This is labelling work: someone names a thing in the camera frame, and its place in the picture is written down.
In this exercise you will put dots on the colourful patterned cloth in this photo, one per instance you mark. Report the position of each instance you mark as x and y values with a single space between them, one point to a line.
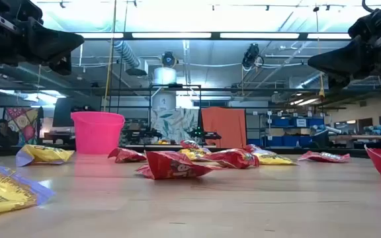
23 124

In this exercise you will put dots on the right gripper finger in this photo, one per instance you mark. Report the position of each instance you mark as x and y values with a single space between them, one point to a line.
337 82
342 59

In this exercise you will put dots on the black overhead light bar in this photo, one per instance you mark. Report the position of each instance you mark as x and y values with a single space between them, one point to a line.
215 35

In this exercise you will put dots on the white cylindrical tank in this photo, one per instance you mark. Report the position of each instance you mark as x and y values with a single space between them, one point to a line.
164 76

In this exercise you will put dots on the shelf with blue bins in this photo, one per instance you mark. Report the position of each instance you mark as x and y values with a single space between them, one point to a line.
293 132

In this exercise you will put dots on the black monitor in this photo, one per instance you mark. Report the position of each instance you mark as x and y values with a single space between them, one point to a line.
74 112

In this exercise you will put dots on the pink halloween bucket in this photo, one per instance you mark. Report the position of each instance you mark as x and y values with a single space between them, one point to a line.
98 132

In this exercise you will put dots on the orange panel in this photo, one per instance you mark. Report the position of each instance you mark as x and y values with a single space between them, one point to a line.
225 127

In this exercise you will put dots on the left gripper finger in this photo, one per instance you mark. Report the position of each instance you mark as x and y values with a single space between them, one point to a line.
55 43
63 66

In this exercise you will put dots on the yellow candy bag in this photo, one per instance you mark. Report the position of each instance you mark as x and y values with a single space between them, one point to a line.
2 191
273 159
45 154
194 153

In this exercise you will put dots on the leaf patterned panel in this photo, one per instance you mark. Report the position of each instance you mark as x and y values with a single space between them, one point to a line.
174 124

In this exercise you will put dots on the silver ventilation duct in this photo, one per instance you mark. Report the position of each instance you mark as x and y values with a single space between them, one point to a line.
126 53

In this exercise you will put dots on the background wooden table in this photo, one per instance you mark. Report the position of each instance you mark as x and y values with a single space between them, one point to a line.
359 137

